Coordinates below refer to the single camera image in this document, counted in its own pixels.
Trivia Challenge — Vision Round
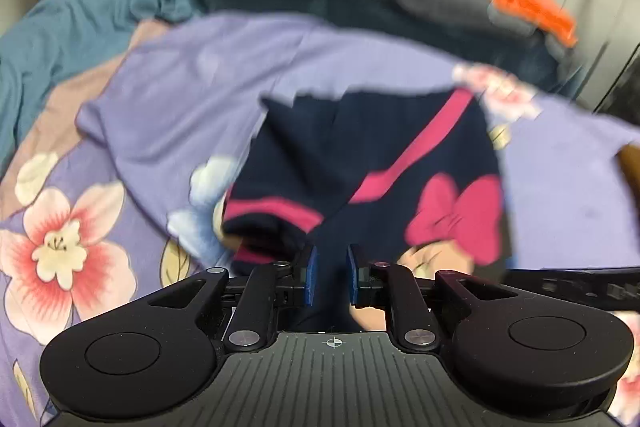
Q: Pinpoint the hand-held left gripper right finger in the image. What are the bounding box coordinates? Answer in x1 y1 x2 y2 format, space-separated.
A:
346 244 519 352

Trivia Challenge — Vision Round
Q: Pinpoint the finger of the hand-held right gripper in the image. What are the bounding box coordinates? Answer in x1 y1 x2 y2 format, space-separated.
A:
505 266 640 314

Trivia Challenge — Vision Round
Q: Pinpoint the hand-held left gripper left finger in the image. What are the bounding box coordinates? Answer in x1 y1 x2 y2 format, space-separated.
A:
148 245 320 352

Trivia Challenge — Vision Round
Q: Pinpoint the navy shirt with pink stripes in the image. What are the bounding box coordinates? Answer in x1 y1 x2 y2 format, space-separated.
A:
219 87 514 334

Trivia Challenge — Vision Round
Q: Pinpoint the brown cloth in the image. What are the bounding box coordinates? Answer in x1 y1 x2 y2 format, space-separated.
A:
618 146 640 190

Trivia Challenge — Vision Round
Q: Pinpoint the purple floral bed sheet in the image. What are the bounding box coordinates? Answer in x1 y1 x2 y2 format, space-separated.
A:
0 11 640 427

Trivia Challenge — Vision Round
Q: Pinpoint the grey towel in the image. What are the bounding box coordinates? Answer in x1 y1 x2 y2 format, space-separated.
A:
487 1 577 60

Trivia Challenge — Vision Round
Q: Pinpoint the bed with dark teal skirt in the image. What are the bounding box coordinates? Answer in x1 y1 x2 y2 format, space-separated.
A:
199 0 587 100

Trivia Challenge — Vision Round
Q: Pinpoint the orange towel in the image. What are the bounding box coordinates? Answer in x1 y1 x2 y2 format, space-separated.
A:
484 0 579 48

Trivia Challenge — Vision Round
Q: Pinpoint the teal blanket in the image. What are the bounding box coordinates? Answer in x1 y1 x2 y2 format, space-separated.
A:
0 0 207 160

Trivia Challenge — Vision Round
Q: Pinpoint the black wire rack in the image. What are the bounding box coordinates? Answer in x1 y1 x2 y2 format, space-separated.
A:
592 61 640 128

